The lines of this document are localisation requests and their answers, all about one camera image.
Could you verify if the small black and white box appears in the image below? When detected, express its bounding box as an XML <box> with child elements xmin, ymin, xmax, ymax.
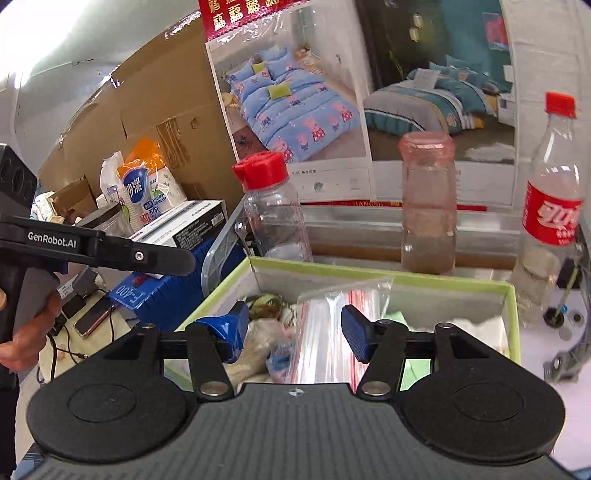
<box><xmin>129</xmin><ymin>199</ymin><xmax>229</xmax><ymax>252</ymax></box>

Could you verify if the blue sealing machine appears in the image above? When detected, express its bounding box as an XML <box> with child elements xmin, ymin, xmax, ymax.
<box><xmin>108</xmin><ymin>240</ymin><xmax>245</xmax><ymax>330</ymax></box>

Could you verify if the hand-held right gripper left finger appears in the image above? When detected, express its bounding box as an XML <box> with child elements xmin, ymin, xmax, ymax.
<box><xmin>99</xmin><ymin>300</ymin><xmax>251</xmax><ymax>401</ymax></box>

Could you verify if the green cardboard box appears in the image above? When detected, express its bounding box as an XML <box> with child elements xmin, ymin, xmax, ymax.
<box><xmin>164</xmin><ymin>256</ymin><xmax>522</xmax><ymax>398</ymax></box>

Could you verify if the brown cardboard sheet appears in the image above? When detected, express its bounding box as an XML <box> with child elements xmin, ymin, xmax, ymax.
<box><xmin>14</xmin><ymin>18</ymin><xmax>245</xmax><ymax>217</ymax></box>

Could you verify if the clear bottle with red cap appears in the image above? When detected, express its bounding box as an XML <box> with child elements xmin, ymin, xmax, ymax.
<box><xmin>232</xmin><ymin>151</ymin><xmax>314</xmax><ymax>264</ymax></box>

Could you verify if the black smartphone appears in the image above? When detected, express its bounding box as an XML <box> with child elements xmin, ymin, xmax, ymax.
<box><xmin>74</xmin><ymin>300</ymin><xmax>116</xmax><ymax>340</ymax></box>

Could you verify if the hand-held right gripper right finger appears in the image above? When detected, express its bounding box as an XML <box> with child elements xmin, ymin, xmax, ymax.
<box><xmin>342</xmin><ymin>305</ymin><xmax>502</xmax><ymax>401</ymax></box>

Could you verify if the black power adapter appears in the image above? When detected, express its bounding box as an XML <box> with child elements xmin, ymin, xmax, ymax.
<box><xmin>48</xmin><ymin>295</ymin><xmax>86</xmax><ymax>337</ymax></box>

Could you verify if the blue tissue pack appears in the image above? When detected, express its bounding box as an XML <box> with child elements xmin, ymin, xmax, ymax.
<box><xmin>267</xmin><ymin>344</ymin><xmax>297</xmax><ymax>384</ymax></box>

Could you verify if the red paper banner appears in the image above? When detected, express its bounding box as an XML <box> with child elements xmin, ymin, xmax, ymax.
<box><xmin>198</xmin><ymin>0</ymin><xmax>294</xmax><ymax>44</ymax></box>

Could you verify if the red label cola bottle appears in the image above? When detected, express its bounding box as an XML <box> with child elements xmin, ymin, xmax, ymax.
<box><xmin>510</xmin><ymin>91</ymin><xmax>585</xmax><ymax>329</ymax></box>

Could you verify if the silver metal tray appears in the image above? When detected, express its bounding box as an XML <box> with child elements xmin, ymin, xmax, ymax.
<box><xmin>300</xmin><ymin>203</ymin><xmax>527</xmax><ymax>269</ymax></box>

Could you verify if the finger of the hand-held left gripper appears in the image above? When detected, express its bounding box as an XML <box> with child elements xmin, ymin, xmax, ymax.
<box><xmin>95</xmin><ymin>235</ymin><xmax>197</xmax><ymax>278</ymax></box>

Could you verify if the clear plastic zip bag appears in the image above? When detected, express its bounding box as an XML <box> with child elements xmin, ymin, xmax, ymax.
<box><xmin>277</xmin><ymin>277</ymin><xmax>398</xmax><ymax>386</ymax></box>

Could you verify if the clear bottle with pink cap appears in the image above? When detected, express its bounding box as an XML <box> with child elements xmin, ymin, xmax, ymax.
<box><xmin>398</xmin><ymin>131</ymin><xmax>459</xmax><ymax>277</ymax></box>

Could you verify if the open brown cardboard box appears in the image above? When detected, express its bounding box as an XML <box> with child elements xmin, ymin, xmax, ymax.
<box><xmin>39</xmin><ymin>178</ymin><xmax>98</xmax><ymax>220</ymax></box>

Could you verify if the person's left hand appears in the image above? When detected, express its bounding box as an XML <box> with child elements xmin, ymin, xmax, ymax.
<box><xmin>0</xmin><ymin>286</ymin><xmax>63</xmax><ymax>372</ymax></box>

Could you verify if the bedding picture box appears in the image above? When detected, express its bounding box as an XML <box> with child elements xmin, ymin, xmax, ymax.
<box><xmin>205</xmin><ymin>0</ymin><xmax>518</xmax><ymax>208</ymax></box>

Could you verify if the white colourful print sock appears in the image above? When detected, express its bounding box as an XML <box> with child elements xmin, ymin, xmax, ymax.
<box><xmin>226</xmin><ymin>318</ymin><xmax>296</xmax><ymax>384</ymax></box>

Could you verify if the long grey box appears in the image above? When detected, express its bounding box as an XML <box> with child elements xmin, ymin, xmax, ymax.
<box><xmin>74</xmin><ymin>200</ymin><xmax>123</xmax><ymax>229</ymax></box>

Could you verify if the black charging cable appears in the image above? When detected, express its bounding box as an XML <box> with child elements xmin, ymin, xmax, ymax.
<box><xmin>46</xmin><ymin>318</ymin><xmax>116</xmax><ymax>384</ymax></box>

